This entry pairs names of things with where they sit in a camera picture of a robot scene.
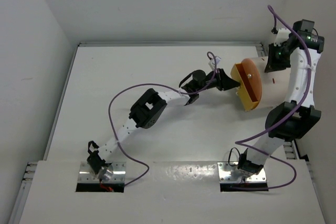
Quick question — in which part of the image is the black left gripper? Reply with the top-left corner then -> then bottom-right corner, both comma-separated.
196,68 -> 240,92

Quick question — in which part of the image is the yellow drawer with gold knob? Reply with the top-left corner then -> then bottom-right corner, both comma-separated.
230,63 -> 260,111

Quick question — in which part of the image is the orange drawer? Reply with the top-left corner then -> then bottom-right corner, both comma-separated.
242,58 -> 262,102

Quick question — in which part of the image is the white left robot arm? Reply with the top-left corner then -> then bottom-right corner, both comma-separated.
87,68 -> 240,181

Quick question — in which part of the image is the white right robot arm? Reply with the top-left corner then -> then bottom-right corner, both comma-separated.
236,19 -> 324,177

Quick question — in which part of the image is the white cylindrical drawer organizer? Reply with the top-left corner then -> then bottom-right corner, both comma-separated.
256,57 -> 290,109

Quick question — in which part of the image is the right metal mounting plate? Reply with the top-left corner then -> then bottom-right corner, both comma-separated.
217,162 -> 267,184

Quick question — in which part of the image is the metal mounting plate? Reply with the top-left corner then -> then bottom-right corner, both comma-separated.
77,162 -> 126,184
217,162 -> 267,184

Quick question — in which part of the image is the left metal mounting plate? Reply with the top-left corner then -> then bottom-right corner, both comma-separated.
77,162 -> 126,184

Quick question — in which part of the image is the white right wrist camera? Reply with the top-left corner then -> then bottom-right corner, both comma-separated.
271,27 -> 291,47

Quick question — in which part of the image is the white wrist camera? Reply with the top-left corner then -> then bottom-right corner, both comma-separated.
208,56 -> 221,70
271,27 -> 291,47

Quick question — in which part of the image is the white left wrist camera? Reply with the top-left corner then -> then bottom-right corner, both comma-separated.
208,56 -> 221,70

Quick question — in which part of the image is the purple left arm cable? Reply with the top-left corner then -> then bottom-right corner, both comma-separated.
108,51 -> 221,185

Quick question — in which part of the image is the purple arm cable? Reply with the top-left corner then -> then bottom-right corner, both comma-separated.
232,5 -> 314,190
108,51 -> 221,185

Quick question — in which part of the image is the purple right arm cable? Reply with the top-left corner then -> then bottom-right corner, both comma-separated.
232,5 -> 314,190

